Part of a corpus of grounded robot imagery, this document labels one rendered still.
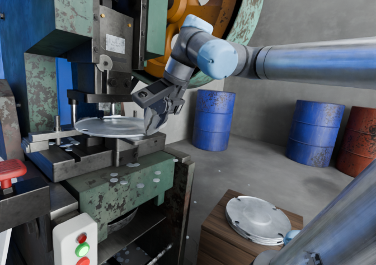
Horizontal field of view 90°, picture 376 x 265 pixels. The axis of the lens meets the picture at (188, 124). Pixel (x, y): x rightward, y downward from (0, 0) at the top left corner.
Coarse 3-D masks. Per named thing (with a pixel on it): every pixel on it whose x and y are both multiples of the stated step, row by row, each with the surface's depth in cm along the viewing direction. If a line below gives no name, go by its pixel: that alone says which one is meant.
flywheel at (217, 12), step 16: (176, 0) 88; (192, 0) 86; (224, 0) 74; (240, 0) 73; (176, 16) 90; (208, 16) 83; (224, 16) 74; (176, 32) 96; (224, 32) 76; (160, 64) 101
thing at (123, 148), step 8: (144, 136) 59; (152, 136) 60; (160, 136) 62; (112, 144) 64; (120, 144) 64; (128, 144) 67; (136, 144) 54; (120, 152) 65; (128, 152) 68; (136, 152) 70; (112, 160) 66; (120, 160) 65; (128, 160) 68; (136, 160) 72
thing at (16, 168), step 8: (8, 160) 40; (16, 160) 40; (0, 168) 36; (8, 168) 37; (16, 168) 37; (24, 168) 38; (0, 176) 35; (8, 176) 36; (16, 176) 37; (8, 184) 38
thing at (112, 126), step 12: (84, 120) 70; (96, 120) 73; (108, 120) 75; (120, 120) 77; (132, 120) 79; (84, 132) 56; (96, 132) 58; (108, 132) 59; (120, 132) 60; (132, 132) 61; (144, 132) 63
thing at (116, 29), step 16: (112, 16) 63; (128, 16) 67; (112, 32) 64; (128, 32) 68; (112, 48) 65; (128, 48) 70; (80, 64) 67; (96, 64) 61; (112, 64) 66; (128, 64) 71; (80, 80) 68; (96, 80) 63; (112, 80) 63; (128, 80) 69
